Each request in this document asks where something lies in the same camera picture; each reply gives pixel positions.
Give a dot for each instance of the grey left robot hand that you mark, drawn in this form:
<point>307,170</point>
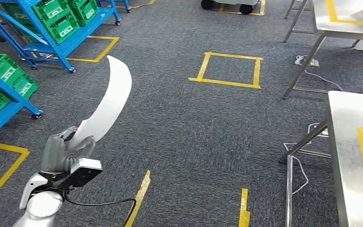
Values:
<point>53,153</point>

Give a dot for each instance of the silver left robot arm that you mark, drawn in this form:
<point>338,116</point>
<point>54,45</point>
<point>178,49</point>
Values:
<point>40,210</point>

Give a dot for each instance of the stainless steel workbench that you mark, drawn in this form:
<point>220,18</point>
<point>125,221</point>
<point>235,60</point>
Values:
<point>320,22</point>
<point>344,141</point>

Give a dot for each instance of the crinkled yellow floor tape strip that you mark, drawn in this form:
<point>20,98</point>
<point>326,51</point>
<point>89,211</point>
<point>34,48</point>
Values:
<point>139,197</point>

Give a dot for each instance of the yellow floor tape square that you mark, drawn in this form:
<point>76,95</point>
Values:
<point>262,7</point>
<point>144,4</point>

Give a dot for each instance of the grey wheeled cart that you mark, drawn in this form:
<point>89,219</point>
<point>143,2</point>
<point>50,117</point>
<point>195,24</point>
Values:
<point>245,9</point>

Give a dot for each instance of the grey floor socket box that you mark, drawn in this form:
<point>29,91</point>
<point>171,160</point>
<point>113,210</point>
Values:
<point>315,62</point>

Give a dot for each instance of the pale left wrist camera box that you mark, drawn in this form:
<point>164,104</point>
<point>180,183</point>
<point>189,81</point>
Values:
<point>84,174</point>

